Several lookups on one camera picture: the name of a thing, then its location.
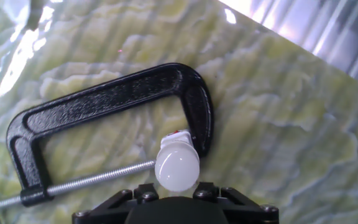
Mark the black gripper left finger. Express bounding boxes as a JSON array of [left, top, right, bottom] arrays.
[[71, 182, 160, 224]]

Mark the white round light bulb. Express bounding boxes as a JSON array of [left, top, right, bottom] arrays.
[[154, 141, 201, 192]]

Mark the green marble pattern mat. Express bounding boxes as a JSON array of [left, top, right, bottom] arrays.
[[0, 0, 358, 224]]

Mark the black C-clamp with steel screw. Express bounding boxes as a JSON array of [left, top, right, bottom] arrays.
[[0, 62, 215, 214]]

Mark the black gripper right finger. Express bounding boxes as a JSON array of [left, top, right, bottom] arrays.
[[193, 182, 280, 224]]

